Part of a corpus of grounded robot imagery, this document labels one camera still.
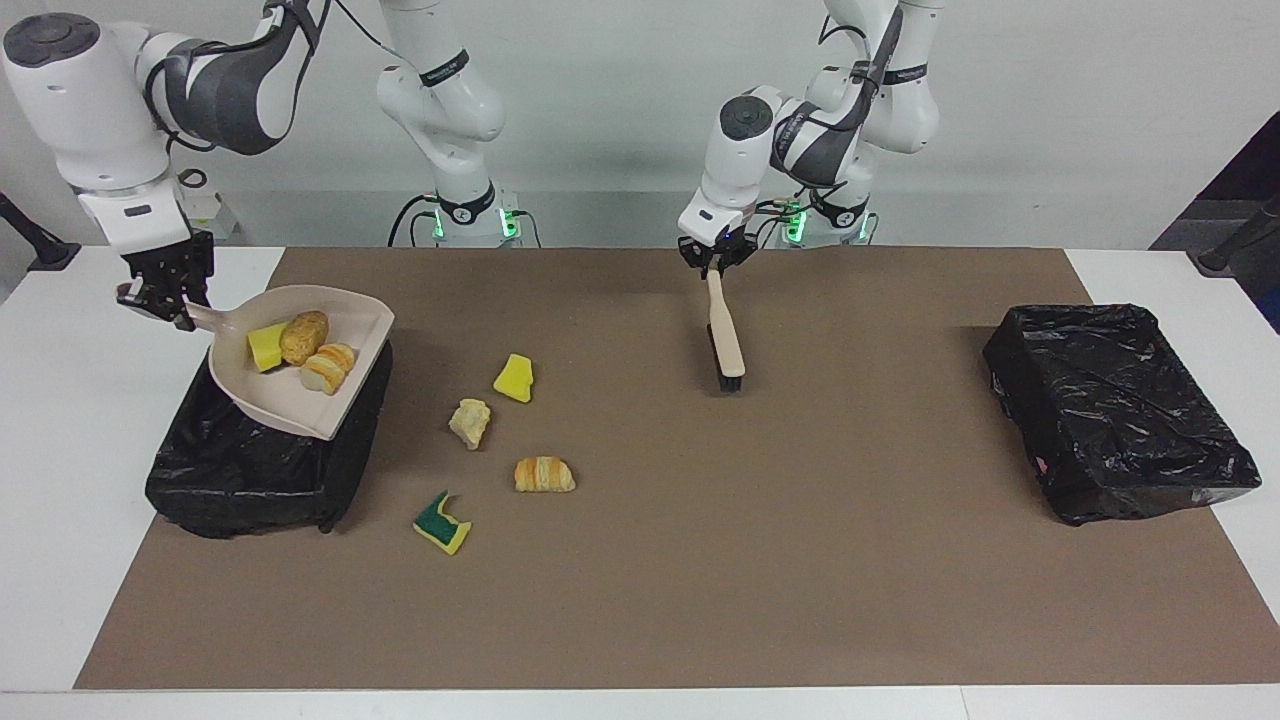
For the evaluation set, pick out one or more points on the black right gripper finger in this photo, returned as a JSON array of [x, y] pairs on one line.
[[142, 298], [188, 305]]

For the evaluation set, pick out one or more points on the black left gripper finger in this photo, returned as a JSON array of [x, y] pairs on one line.
[[697, 267], [735, 263]]

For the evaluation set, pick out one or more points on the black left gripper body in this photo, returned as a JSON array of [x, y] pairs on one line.
[[718, 250]]

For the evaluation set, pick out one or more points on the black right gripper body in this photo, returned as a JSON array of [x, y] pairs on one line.
[[175, 262]]

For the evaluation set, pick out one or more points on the beige hand brush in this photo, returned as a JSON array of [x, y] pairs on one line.
[[727, 345]]

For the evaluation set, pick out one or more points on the brown bread roll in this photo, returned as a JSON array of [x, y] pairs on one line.
[[303, 338]]

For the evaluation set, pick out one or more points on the beige plastic dustpan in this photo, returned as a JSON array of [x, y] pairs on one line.
[[290, 410]]

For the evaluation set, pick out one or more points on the golden croissant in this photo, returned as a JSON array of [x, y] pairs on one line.
[[544, 475], [328, 368]]

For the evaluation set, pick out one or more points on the pale flaky pastry piece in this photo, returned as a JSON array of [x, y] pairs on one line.
[[470, 423]]

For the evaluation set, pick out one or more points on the green yellow sponge piece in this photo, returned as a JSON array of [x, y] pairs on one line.
[[445, 530]]

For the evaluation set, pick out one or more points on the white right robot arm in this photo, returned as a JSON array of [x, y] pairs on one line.
[[80, 110]]

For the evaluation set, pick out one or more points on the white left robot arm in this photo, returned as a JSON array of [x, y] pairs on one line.
[[740, 160]]

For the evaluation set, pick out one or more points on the black bag lined bin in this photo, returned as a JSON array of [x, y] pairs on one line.
[[1120, 410], [250, 480]]

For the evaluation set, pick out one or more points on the brown table mat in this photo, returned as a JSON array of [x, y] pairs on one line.
[[600, 640]]

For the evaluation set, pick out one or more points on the dark background panel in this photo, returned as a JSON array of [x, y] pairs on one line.
[[1255, 170]]

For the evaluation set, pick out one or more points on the white wall socket box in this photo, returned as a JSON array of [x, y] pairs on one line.
[[215, 215]]

